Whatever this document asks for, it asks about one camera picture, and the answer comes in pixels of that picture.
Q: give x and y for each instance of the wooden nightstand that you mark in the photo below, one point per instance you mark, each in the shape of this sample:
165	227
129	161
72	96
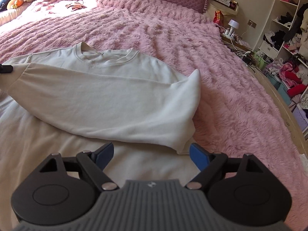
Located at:
234	43

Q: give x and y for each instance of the pink fluffy blanket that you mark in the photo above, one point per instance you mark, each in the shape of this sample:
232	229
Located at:
235	115

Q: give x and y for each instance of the white bedside wall shelf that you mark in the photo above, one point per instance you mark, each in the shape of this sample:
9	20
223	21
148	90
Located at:
226	10

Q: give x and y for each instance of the pile of pink red clothes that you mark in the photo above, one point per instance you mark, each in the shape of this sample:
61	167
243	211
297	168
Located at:
294	76

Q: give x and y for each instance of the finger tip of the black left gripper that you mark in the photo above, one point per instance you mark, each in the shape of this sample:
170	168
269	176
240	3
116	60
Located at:
6	69

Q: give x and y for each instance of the white shelving unit with clothes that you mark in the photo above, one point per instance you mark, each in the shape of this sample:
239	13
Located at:
279	36

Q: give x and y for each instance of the white sweatshirt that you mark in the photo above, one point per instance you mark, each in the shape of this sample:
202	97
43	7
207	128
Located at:
119	95

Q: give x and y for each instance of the wall power outlet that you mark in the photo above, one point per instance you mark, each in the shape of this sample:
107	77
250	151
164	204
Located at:
251	24

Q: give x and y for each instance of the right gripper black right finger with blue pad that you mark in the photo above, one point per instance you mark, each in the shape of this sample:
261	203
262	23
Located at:
242	190

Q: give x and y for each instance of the teal storage bin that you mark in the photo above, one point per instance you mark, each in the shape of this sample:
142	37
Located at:
280	87

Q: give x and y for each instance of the orange plush toy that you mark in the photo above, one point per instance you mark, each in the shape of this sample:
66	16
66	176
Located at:
14	4

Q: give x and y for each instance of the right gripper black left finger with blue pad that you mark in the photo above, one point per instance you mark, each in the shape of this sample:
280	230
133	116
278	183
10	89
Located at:
62	189

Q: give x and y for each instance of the white mushroom table lamp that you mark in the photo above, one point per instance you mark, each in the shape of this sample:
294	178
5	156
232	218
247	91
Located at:
233	26

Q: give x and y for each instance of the green storage bin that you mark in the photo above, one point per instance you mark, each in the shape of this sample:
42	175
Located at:
259	62

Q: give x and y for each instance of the red snack bag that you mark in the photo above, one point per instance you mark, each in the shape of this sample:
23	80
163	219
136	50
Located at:
218	18

